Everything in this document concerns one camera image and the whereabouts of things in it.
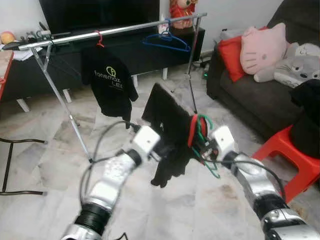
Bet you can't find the dark grey fabric sofa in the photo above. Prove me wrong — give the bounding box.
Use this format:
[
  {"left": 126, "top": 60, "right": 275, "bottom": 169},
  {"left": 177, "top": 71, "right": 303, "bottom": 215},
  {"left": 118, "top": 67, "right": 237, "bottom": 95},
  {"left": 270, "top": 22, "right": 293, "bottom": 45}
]
[{"left": 206, "top": 0, "right": 320, "bottom": 138}]

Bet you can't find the green plastic hanger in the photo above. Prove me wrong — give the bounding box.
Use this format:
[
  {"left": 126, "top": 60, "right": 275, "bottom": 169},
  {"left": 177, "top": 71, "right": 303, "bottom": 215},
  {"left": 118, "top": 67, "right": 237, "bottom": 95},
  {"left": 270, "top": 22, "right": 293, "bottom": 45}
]
[{"left": 194, "top": 114, "right": 222, "bottom": 179}]

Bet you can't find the black shirt with fonemax print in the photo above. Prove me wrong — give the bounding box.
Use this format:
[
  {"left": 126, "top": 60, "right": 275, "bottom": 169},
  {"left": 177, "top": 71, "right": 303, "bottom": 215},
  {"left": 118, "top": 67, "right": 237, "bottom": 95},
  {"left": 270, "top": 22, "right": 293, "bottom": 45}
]
[{"left": 81, "top": 46, "right": 140, "bottom": 118}]

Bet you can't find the black television console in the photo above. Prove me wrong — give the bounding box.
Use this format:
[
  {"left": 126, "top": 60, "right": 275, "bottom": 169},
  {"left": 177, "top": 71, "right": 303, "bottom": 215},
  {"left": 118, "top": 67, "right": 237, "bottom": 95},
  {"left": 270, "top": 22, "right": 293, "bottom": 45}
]
[{"left": 0, "top": 27, "right": 206, "bottom": 112}]

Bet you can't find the orange round toy figure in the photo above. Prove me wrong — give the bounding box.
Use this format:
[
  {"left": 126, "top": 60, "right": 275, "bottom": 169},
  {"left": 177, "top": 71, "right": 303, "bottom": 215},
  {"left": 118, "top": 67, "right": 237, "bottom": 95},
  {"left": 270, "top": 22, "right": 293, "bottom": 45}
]
[{"left": 0, "top": 31, "right": 16, "bottom": 45}]

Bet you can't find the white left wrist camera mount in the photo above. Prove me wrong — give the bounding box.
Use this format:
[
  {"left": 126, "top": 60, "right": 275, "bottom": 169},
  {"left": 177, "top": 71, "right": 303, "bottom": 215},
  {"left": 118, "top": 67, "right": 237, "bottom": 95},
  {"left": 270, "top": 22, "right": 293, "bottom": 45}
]
[{"left": 129, "top": 125, "right": 162, "bottom": 161}]

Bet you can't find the blue plastic hanger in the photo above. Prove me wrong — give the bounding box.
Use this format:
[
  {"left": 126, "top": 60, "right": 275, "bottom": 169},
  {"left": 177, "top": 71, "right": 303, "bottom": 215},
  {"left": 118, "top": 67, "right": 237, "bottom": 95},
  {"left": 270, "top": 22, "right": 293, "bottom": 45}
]
[{"left": 141, "top": 19, "right": 192, "bottom": 53}]

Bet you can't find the grey sleeping totoro plush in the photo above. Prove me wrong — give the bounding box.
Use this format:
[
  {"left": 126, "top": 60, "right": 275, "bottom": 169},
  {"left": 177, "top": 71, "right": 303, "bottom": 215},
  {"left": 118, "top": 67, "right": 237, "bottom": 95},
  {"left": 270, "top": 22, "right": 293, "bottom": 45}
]
[{"left": 287, "top": 42, "right": 320, "bottom": 57}]

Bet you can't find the red laughing buddha statue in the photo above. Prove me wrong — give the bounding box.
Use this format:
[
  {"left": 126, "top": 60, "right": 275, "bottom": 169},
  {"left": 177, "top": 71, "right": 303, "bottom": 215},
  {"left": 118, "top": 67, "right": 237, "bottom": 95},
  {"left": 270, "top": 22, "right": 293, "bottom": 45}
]
[{"left": 169, "top": 0, "right": 197, "bottom": 29}]

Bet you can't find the black metal table frame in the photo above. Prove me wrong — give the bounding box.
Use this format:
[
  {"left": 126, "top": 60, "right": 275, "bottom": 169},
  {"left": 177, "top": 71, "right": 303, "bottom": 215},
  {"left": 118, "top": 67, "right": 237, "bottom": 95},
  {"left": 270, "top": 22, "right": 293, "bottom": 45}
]
[{"left": 0, "top": 137, "right": 48, "bottom": 196}]

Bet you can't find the grey open-eyed totoro plush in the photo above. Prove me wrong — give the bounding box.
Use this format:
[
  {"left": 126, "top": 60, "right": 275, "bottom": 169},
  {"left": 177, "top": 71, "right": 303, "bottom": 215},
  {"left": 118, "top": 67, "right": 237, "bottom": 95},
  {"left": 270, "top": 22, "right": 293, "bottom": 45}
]
[{"left": 253, "top": 50, "right": 320, "bottom": 88}]

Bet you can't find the silver metal clothes rack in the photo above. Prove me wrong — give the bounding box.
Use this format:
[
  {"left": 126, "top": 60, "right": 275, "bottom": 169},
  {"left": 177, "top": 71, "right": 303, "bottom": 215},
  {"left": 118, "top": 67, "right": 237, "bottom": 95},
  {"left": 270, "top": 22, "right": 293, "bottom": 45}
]
[{"left": 17, "top": 12, "right": 208, "bottom": 163}]

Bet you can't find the red plastic stool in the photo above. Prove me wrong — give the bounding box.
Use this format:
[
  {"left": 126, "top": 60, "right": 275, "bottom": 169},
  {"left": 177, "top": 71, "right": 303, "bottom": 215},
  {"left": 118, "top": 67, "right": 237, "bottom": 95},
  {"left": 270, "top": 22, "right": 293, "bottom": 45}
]
[{"left": 252, "top": 125, "right": 320, "bottom": 203}]

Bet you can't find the black flat television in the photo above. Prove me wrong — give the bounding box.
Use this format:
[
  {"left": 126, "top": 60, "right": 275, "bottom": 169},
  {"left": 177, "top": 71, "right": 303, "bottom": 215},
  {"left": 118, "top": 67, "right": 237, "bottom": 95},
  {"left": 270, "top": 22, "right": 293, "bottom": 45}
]
[{"left": 39, "top": 0, "right": 161, "bottom": 33}]

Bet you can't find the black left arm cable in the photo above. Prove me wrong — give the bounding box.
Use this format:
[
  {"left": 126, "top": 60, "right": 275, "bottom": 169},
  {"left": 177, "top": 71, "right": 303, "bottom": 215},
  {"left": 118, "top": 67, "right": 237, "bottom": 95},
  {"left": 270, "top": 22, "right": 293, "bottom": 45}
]
[{"left": 79, "top": 120, "right": 143, "bottom": 201}]

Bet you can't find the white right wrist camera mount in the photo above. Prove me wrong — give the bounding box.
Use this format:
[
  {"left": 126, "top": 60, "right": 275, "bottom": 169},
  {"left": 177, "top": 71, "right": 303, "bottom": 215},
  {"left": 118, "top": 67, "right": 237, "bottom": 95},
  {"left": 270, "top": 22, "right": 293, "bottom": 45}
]
[{"left": 209, "top": 125, "right": 236, "bottom": 158}]

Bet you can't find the red cushion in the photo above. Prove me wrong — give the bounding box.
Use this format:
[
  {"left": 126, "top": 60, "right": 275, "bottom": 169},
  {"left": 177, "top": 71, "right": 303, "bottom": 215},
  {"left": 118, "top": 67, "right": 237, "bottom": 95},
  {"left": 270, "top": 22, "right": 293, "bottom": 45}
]
[{"left": 217, "top": 26, "right": 268, "bottom": 82}]

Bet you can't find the red plastic hanger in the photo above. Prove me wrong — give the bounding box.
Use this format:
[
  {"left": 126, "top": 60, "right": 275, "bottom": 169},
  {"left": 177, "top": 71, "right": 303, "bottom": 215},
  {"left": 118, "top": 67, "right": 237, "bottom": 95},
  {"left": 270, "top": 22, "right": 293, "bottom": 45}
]
[{"left": 95, "top": 31, "right": 107, "bottom": 48}]

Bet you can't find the pink cat face pillow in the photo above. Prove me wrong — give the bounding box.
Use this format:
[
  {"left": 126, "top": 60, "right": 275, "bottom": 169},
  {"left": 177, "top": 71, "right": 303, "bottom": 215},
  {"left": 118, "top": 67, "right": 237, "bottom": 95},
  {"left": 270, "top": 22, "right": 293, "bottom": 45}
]
[{"left": 240, "top": 22, "right": 291, "bottom": 76}]

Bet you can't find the black shirt with red collar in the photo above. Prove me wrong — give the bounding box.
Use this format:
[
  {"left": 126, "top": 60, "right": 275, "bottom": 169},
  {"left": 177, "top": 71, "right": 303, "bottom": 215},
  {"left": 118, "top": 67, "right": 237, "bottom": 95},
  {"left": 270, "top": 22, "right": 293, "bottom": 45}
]
[{"left": 141, "top": 82, "right": 202, "bottom": 188}]

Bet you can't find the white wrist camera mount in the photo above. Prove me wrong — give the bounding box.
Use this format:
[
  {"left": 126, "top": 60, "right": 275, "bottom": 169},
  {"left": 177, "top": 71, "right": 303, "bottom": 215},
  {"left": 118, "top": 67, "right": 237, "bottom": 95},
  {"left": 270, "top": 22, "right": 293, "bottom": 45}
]
[
  {"left": 129, "top": 125, "right": 162, "bottom": 161},
  {"left": 209, "top": 125, "right": 236, "bottom": 158}
]

